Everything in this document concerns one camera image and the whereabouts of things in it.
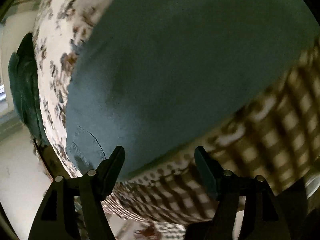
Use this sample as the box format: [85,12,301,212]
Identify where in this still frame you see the blue denim jeans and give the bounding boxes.
[66,0,319,179]

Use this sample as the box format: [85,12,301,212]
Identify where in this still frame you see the brown checkered bed sheet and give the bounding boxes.
[102,39,319,236]

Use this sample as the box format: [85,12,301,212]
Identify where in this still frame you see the dark teal folded garment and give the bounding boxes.
[8,33,50,146]

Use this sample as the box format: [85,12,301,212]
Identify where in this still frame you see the floral white bed blanket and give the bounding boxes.
[33,0,113,178]

